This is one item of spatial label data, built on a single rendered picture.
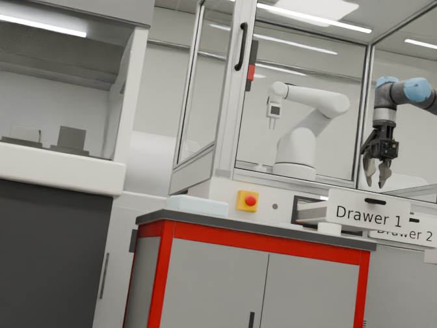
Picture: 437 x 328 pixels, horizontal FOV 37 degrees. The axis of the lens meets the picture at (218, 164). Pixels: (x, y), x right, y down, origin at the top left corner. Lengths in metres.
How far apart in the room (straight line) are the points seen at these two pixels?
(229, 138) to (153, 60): 3.45
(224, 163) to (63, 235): 0.66
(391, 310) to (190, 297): 1.08
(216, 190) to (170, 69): 3.50
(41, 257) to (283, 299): 0.77
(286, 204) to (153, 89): 3.44
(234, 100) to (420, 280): 1.00
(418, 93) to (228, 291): 0.87
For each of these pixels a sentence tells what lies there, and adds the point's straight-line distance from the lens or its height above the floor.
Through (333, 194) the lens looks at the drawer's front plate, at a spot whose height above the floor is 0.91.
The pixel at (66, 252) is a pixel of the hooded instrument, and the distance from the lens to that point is 2.13.
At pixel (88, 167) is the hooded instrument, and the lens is 2.08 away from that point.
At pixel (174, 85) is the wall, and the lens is 5.78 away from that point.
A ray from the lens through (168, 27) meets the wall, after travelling 5.92.
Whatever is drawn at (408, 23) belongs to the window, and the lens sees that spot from 2.85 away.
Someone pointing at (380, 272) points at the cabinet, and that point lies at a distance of 2.62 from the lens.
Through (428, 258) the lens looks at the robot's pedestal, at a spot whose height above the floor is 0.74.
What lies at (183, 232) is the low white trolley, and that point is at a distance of 1.76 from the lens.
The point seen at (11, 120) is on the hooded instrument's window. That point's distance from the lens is 2.11.
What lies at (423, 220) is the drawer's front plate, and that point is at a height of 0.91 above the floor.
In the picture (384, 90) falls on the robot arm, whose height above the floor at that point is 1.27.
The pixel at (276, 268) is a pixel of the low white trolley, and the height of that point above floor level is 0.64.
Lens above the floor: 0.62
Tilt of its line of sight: 9 degrees up
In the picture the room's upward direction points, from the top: 8 degrees clockwise
